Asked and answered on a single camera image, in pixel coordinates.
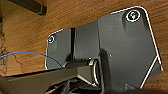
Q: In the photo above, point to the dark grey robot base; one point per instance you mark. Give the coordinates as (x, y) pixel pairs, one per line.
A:
(126, 50)

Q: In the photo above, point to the black furniture bar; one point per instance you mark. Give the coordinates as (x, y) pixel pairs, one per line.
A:
(30, 6)

